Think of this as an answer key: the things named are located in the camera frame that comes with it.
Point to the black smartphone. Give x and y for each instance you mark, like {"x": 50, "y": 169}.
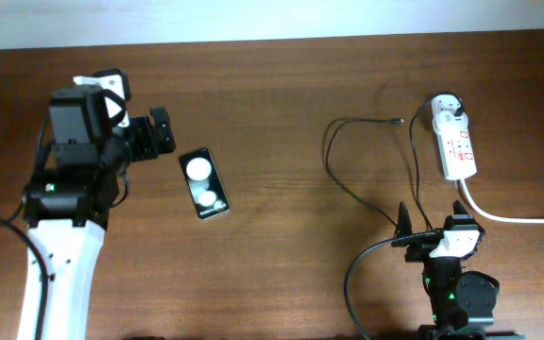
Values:
{"x": 204, "y": 184}

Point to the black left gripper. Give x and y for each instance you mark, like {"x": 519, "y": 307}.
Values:
{"x": 146, "y": 144}

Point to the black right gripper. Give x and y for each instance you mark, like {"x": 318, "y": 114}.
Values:
{"x": 418, "y": 251}

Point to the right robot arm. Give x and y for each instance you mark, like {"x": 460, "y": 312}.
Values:
{"x": 462, "y": 301}

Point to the white power strip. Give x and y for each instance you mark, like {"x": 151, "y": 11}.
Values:
{"x": 456, "y": 154}

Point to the white USB charger adapter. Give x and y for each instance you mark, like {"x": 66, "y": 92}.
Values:
{"x": 448, "y": 114}

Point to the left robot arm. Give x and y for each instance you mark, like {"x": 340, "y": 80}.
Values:
{"x": 69, "y": 197}

